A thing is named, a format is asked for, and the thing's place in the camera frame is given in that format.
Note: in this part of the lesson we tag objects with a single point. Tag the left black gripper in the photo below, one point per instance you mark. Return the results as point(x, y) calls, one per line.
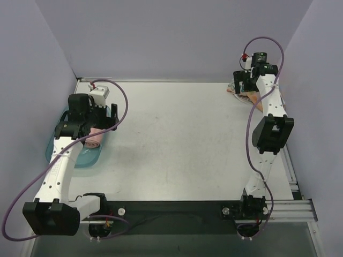
point(106, 118)

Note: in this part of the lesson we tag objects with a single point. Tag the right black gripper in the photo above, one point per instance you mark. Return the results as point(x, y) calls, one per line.
point(241, 79)

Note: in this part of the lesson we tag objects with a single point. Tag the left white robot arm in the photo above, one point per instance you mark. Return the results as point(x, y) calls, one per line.
point(51, 212)

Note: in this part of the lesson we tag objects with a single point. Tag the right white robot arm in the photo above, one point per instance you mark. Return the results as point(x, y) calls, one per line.
point(271, 133)

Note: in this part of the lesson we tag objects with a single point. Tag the white rabbit print towel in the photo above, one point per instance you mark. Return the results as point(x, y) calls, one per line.
point(246, 97)

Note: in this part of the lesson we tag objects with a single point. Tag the pink rolled towel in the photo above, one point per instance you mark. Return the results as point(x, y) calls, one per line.
point(95, 141)

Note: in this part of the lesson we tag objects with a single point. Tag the teal plastic tray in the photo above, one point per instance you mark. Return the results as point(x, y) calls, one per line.
point(87, 157)

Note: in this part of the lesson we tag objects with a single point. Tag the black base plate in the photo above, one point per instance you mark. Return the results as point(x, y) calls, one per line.
point(178, 218)

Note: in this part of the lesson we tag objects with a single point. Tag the aluminium front rail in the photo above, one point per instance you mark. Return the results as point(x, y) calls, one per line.
point(293, 211)

